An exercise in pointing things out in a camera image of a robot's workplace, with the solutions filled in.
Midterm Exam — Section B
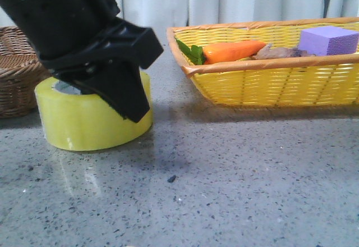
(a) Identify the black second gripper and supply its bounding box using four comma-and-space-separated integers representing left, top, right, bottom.
1, 0, 163, 82

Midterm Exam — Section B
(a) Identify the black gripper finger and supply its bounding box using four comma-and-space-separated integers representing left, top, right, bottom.
73, 60, 150, 123

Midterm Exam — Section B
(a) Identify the yellow tape roll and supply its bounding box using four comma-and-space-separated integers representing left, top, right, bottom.
34, 77, 153, 151

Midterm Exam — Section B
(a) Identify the brown wicker basket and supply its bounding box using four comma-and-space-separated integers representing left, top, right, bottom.
1, 26, 50, 118

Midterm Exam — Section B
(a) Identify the orange toy carrot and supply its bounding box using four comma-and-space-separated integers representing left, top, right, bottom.
176, 39, 266, 65

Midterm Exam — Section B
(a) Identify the small black debris crumb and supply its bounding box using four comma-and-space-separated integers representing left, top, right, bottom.
167, 175, 177, 183

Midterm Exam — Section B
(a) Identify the brown ginger-like toy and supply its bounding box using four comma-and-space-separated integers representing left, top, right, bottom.
250, 44, 316, 60

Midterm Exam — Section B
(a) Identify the purple foam block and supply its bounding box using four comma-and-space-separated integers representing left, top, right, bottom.
298, 26, 358, 56

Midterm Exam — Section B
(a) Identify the yellow woven plastic basket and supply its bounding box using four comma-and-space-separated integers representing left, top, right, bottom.
167, 17, 358, 107

